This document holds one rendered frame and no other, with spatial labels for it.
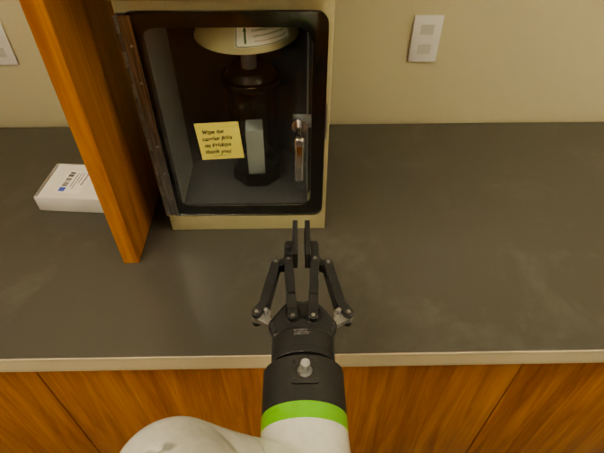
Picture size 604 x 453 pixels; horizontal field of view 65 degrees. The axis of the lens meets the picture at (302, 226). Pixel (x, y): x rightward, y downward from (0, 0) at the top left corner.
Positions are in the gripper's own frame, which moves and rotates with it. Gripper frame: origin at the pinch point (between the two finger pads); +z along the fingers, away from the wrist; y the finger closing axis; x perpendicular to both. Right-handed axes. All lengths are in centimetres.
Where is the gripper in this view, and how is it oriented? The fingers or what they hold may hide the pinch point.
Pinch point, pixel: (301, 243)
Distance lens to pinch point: 69.7
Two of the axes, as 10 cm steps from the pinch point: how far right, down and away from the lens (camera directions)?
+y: -10.0, -0.1, -0.3
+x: -0.2, 7.2, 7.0
